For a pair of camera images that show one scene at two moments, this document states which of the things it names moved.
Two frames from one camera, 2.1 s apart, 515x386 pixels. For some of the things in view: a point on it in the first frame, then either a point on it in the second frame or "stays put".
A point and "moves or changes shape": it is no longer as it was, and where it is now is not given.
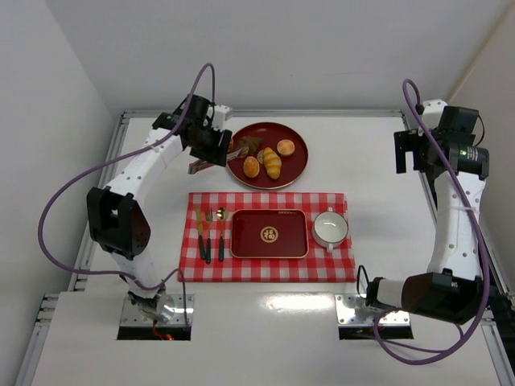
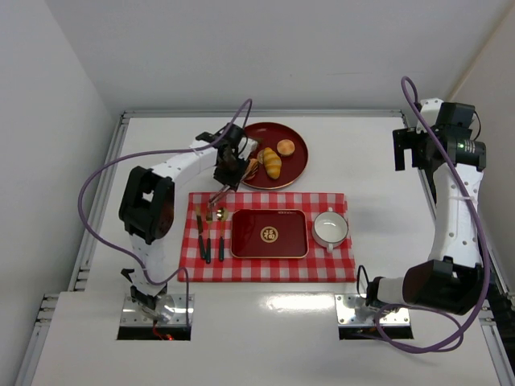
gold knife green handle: [199, 223] stays put
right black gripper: [405, 150] stays put
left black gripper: [215, 147] → [227, 177]
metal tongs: [199, 163] moves or changes shape
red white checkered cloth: [205, 244] stays put
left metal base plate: [132, 316] stays put
